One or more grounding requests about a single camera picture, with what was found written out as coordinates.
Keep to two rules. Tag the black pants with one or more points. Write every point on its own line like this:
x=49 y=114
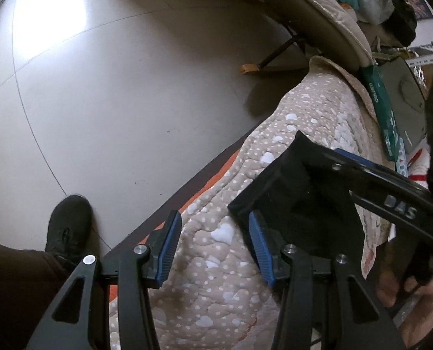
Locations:
x=311 y=207

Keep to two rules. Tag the beige cushioned chair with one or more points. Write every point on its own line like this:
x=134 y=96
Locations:
x=311 y=11

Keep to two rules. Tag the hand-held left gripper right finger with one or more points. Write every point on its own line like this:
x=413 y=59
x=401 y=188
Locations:
x=259 y=244

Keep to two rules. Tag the wall poster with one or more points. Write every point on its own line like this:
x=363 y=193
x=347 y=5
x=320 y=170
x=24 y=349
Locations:
x=422 y=7

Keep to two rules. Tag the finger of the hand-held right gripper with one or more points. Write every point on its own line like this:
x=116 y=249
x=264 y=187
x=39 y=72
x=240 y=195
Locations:
x=376 y=164
x=351 y=177

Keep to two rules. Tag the black cloth bundle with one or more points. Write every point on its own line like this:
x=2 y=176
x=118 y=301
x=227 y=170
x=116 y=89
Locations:
x=402 y=18

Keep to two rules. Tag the white and red cloth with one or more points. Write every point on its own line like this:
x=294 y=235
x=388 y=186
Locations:
x=418 y=166

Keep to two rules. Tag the person's brown trouser leg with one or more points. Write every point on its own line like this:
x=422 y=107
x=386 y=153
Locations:
x=16 y=299

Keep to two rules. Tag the person's black shoe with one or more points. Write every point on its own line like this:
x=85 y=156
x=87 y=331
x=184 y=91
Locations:
x=68 y=226

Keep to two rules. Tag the person's right hand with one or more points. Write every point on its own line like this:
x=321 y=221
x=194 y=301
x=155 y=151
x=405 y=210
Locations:
x=426 y=306

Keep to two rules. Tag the dark bed frame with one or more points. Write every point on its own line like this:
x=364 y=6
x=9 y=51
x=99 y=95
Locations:
x=172 y=204

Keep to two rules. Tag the white metal rack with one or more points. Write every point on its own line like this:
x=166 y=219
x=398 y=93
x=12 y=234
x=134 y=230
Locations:
x=429 y=56

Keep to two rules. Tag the orange bed sheet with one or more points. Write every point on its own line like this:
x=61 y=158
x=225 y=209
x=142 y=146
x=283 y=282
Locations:
x=216 y=175

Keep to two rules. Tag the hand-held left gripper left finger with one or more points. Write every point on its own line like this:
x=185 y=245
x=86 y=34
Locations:
x=168 y=242

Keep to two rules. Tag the green cardboard box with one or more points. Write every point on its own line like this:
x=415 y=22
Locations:
x=382 y=105

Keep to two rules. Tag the beige dotted quilted blanket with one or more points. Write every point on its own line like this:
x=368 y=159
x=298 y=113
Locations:
x=216 y=291

